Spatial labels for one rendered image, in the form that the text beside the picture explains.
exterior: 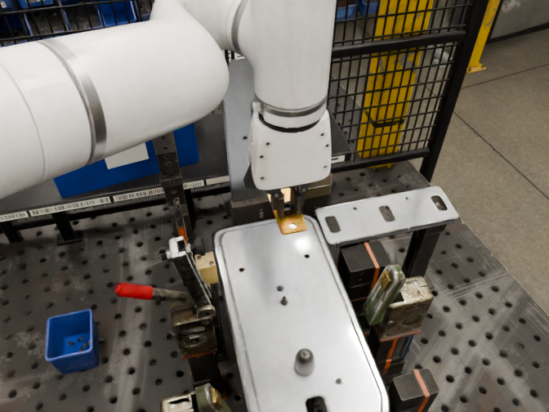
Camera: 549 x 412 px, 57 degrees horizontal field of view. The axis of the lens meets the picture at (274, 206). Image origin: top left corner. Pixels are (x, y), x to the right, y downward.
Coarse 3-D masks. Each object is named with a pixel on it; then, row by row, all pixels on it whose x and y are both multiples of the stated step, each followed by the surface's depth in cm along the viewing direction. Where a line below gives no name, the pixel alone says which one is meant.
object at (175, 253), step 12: (180, 240) 73; (168, 252) 73; (180, 252) 73; (192, 252) 73; (204, 252) 73; (180, 264) 73; (192, 264) 78; (192, 276) 76; (192, 288) 78; (204, 288) 83; (204, 300) 81
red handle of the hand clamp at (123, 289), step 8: (120, 288) 76; (128, 288) 76; (136, 288) 77; (144, 288) 78; (152, 288) 78; (120, 296) 76; (128, 296) 76; (136, 296) 77; (144, 296) 77; (152, 296) 78; (160, 296) 79; (168, 296) 80; (176, 296) 81; (184, 296) 81; (208, 296) 84; (192, 304) 83
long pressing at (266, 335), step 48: (240, 240) 101; (288, 240) 101; (240, 288) 93; (288, 288) 93; (336, 288) 93; (240, 336) 86; (288, 336) 86; (336, 336) 86; (288, 384) 81; (336, 384) 81; (384, 384) 81
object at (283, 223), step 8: (288, 192) 75; (288, 200) 74; (288, 208) 71; (288, 216) 72; (296, 216) 72; (280, 224) 70; (288, 224) 70; (296, 224) 70; (304, 224) 70; (280, 232) 70; (288, 232) 70; (296, 232) 70
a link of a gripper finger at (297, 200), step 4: (292, 188) 70; (296, 188) 69; (292, 192) 70; (296, 192) 69; (292, 196) 71; (296, 196) 69; (300, 196) 68; (304, 196) 70; (292, 200) 71; (296, 200) 69; (300, 200) 69; (292, 204) 72; (296, 204) 70; (300, 204) 70; (296, 208) 70; (300, 208) 70; (296, 212) 71; (300, 212) 71
